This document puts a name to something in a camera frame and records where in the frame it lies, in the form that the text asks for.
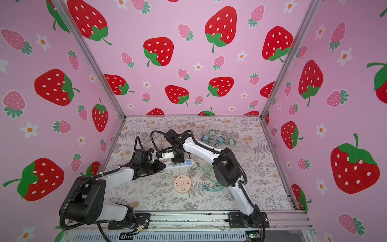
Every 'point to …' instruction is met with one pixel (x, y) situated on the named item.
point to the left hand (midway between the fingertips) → (165, 165)
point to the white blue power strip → (188, 162)
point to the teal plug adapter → (220, 139)
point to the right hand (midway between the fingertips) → (174, 157)
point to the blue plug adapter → (205, 137)
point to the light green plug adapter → (232, 141)
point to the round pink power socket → (182, 183)
